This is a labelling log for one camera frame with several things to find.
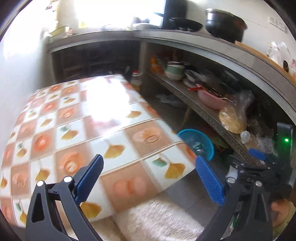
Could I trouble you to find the metal basin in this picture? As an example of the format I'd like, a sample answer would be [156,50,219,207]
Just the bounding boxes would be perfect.
[133,23,160,31]

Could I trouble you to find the blue plastic basket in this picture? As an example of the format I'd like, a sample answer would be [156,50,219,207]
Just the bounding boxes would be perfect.
[178,129,215,161]

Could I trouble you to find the grey patterned-edge shelf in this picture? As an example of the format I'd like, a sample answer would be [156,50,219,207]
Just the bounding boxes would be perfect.
[147,71,262,167]

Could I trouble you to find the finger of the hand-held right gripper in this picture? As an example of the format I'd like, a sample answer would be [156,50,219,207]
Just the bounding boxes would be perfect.
[231,148,277,182]

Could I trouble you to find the black panel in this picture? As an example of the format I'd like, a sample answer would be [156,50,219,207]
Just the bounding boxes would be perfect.
[162,0,188,29]

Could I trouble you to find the orange snack packets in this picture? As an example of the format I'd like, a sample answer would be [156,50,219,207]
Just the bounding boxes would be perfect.
[150,56,166,75]

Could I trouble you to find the person's right hand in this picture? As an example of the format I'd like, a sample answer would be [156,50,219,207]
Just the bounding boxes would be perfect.
[270,199,292,229]

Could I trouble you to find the clear plastic bag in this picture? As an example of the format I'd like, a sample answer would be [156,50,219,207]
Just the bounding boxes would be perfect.
[233,90,255,116]

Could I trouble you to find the yellow food bag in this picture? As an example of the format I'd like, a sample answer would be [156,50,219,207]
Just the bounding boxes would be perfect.
[218,105,248,134]

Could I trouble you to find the stack of plates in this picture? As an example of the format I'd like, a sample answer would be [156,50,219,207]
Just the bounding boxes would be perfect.
[184,68,204,88]

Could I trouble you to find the black wok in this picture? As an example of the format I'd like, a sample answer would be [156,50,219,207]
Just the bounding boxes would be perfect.
[169,17,203,32]

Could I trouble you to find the pink plastic basin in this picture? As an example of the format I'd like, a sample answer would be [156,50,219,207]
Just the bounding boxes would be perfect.
[187,84,232,102]

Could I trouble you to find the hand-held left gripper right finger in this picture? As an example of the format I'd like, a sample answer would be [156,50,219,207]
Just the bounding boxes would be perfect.
[195,155,274,241]

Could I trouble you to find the red cap jar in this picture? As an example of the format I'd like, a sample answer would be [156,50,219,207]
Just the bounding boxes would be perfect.
[132,71,142,87]

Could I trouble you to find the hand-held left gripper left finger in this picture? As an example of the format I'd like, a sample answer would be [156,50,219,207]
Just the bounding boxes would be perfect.
[25,154,104,241]

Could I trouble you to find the white wall outlet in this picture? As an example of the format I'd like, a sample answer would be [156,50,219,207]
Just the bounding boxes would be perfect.
[269,16,287,33]

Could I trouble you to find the green bowl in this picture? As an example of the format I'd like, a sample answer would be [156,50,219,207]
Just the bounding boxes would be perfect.
[165,61,185,81]

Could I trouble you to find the black cooking pot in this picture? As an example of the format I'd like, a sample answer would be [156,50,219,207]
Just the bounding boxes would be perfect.
[205,9,247,43]

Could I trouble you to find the concrete kitchen counter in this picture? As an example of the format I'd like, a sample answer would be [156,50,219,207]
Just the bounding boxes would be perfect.
[46,29,296,98]

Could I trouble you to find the person's right forearm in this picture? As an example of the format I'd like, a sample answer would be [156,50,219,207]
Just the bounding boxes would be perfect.
[273,204,296,241]

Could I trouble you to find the white plastic bags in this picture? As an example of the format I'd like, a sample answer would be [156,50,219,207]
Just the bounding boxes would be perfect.
[268,42,296,75]

